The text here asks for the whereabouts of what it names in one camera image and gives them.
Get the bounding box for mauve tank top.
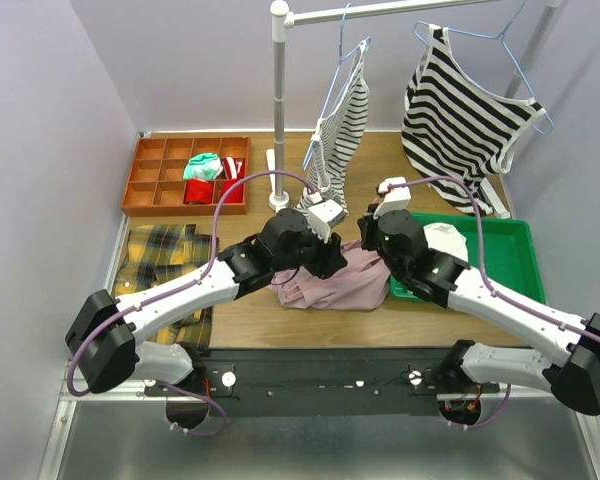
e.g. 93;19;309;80
268;240;390;311

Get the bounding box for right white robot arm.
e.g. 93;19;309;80
358;206;600;416

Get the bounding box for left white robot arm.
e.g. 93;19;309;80
65;200;347;397

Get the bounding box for thin striped tank top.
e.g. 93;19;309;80
303;38;371;209

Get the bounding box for wide striped tank top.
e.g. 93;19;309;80
401;24;546;216

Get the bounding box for white cloth garment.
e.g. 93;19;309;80
424;222;469;262

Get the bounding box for right red sock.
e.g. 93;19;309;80
219;179;244;204

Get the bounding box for red white striped sock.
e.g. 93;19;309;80
222;156;246;180

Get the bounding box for green plastic bin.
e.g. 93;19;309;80
412;212;546;304

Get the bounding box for left red sock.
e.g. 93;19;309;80
184;179;214;205

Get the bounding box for green white sock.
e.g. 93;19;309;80
183;152;224;181

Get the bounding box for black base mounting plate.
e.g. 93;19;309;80
144;348;501;419

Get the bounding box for yellow plaid shirt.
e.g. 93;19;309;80
113;224;214;355

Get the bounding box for orange compartment tray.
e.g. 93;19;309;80
121;136;251;217

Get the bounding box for white metal clothes rack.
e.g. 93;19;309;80
266;1;564;219

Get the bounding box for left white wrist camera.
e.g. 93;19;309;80
307;199;347;243

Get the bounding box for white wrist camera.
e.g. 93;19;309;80
307;199;347;243
372;177;411;220

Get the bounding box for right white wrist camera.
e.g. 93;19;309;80
372;177;411;220

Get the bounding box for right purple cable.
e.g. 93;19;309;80
379;175;600;432

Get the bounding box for middle blue wire hanger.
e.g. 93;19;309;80
302;3;371;171

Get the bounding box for blue wire hanger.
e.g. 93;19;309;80
412;0;555;135
302;3;371;171

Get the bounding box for right blue wire hanger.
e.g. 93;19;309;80
412;0;555;135

